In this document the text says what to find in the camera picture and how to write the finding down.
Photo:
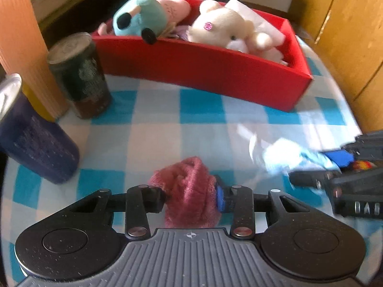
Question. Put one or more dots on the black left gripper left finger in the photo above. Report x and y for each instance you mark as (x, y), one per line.
(139, 201)

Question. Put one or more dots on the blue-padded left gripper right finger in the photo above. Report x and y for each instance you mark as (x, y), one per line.
(239, 201)

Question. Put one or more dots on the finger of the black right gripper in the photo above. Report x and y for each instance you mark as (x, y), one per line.
(312, 178)

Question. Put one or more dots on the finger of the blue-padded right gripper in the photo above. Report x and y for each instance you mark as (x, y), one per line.
(341, 157)

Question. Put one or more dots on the blue face mask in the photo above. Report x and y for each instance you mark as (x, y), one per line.
(283, 155)

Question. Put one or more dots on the pink knitted cloth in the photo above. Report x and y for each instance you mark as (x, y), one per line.
(190, 194)

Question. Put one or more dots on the purple knitted cloth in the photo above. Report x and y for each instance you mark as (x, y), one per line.
(181, 32)

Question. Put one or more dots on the blue white checkered tablecloth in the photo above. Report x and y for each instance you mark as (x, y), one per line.
(150, 125)

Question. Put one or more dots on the dark blue drink can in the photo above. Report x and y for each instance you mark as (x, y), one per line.
(32, 141)

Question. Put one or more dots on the red open box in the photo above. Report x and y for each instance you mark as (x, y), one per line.
(210, 68)

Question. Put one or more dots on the wooden wardrobe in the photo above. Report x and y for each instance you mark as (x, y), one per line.
(347, 36)

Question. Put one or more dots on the dark green drink can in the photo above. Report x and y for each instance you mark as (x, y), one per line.
(76, 67)

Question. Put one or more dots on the pink white folded cloth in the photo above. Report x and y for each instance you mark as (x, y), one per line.
(263, 26)

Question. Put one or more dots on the cream bear plush toy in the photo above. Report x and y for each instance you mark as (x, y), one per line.
(222, 27)

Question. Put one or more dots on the teal pig plush toy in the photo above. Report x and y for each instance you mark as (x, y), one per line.
(144, 18)

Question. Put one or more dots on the orange ribbed bottle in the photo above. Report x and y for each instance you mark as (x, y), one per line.
(23, 51)

